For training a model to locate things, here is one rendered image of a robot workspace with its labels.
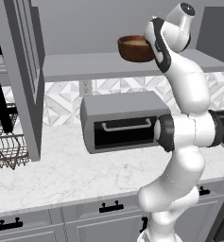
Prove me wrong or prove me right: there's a brown wooden bowl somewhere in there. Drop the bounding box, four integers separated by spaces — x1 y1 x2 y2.
117 34 156 63

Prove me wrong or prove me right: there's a grey base cabinet door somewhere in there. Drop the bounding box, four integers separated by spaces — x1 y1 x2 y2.
65 213 150 242
0 231 60 242
174 199 224 242

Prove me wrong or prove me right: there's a dark grey cabinet door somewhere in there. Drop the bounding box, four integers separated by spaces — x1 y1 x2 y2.
196 6 224 68

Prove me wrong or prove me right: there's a grey toaster oven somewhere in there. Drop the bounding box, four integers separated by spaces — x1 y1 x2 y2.
79 91 172 155

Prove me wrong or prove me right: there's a black toaster oven door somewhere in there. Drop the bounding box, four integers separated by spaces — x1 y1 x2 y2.
93 115 161 150

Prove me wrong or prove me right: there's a grey drawer front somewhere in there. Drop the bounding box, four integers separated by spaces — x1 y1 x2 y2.
0 208 54 236
197 181 224 203
76 194 144 222

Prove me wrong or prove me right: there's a grey toaster oven handle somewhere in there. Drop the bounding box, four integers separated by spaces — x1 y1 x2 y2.
100 117 153 132

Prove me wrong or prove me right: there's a white wall outlet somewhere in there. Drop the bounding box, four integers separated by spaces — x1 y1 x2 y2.
78 78 94 97

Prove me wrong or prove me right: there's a grey open wall cabinet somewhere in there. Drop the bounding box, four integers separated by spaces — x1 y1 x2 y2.
30 0 224 84

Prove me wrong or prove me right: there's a black drawer handle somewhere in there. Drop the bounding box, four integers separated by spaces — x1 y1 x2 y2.
98 199 125 214
198 185 212 197
0 216 25 233

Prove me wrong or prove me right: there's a grey wall cabinet door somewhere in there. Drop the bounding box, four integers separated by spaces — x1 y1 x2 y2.
0 0 47 163

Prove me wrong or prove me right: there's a wire dish rack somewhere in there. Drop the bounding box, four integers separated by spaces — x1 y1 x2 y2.
0 99 31 171

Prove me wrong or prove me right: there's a black cabinet door handle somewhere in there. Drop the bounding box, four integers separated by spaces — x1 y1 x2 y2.
141 216 149 233

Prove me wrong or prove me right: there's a black frame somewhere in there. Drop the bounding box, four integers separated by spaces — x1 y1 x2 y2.
0 45 19 134

